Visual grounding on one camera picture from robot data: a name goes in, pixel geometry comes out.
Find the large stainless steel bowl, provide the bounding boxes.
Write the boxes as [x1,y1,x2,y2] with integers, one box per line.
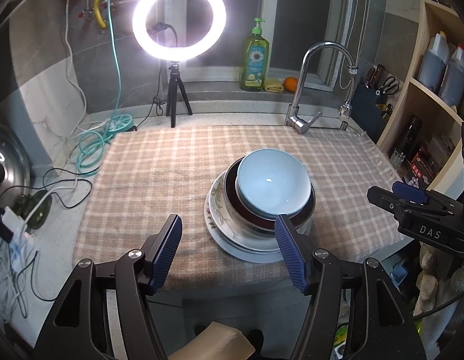
[222,157,316,238]

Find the teal round power strip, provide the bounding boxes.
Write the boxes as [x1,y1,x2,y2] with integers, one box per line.
[104,114,134,133]

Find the black tripod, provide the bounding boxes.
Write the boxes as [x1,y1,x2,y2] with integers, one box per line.
[165,62,193,128]

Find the wooden shelf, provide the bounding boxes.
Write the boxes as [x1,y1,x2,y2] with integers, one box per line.
[376,0,464,203]

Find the yellow hose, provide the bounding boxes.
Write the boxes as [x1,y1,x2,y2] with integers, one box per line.
[93,0,110,31]

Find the white oval leaf-print plate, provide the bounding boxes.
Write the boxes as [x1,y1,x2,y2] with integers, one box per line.
[209,174,315,252]

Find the dark blue knife block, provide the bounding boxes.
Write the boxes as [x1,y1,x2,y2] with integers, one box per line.
[355,82,396,143]

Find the white coiled cable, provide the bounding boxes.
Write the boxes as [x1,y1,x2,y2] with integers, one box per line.
[0,247,28,325]

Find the chrome faucet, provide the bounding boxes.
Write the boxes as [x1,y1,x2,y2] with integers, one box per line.
[285,41,357,136]

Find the green dish soap bottle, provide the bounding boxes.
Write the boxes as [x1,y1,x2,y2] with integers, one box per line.
[240,17,270,91]

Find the white framed window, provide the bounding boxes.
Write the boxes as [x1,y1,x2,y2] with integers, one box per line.
[164,0,368,94]

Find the large floral plate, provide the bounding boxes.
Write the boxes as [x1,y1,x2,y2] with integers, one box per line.
[204,195,315,264]

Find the chrome flexible sprayer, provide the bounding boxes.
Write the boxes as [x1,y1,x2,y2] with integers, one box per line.
[337,65,358,121]

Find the teal cable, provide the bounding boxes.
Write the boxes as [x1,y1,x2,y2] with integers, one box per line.
[76,0,124,175]

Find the dark liquid jug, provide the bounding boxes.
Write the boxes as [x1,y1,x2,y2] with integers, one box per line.
[438,44,464,107]
[417,33,452,94]

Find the black adapter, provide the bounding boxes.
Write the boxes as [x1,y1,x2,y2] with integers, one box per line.
[0,214,13,242]

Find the plaid tablecloth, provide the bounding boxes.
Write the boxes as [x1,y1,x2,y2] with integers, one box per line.
[72,124,405,291]

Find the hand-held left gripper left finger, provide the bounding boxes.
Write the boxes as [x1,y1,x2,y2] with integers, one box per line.
[33,214,184,360]

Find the yellow cloth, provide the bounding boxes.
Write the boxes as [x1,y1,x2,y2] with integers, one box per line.
[263,77,284,93]

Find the light blue bowl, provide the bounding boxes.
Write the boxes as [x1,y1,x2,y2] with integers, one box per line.
[235,149,311,219]

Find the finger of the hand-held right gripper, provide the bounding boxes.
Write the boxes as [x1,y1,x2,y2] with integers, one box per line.
[391,181,429,205]
[367,185,409,218]

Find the glass pot lid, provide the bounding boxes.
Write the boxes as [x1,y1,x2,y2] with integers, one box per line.
[0,123,32,196]

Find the red box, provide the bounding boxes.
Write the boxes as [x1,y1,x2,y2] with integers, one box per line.
[406,150,437,190]

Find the small chrome tap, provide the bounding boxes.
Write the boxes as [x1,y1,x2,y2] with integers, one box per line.
[340,120,368,136]

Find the white power strip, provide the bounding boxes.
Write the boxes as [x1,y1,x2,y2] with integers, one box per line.
[9,232,38,271]

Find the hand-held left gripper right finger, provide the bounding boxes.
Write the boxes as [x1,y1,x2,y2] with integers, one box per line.
[274,214,424,360]

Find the black ring light cable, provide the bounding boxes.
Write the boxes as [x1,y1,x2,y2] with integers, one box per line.
[140,82,165,130]

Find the tan cloth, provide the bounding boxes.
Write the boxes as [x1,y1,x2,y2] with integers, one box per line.
[167,320,256,360]

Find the dark glass bottle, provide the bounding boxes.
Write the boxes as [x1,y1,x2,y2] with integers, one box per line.
[399,115,423,175]

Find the white adapter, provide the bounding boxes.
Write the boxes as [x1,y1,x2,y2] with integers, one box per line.
[2,206,28,229]

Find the person's right hand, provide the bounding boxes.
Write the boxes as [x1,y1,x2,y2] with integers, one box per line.
[415,249,464,312]

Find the black handled scissors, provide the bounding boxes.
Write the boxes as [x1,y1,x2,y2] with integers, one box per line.
[375,76,399,95]

